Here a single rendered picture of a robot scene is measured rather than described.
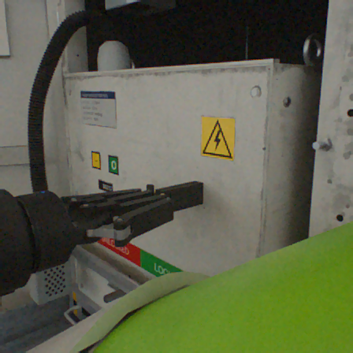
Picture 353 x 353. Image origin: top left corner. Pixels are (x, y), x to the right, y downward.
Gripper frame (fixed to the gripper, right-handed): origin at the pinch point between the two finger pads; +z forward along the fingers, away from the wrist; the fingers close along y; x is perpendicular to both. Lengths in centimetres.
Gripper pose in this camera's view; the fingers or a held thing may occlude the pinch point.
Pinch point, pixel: (180, 196)
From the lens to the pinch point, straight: 48.7
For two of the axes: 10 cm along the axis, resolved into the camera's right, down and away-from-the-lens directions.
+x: 0.0, -9.7, -2.3
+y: 6.6, 1.7, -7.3
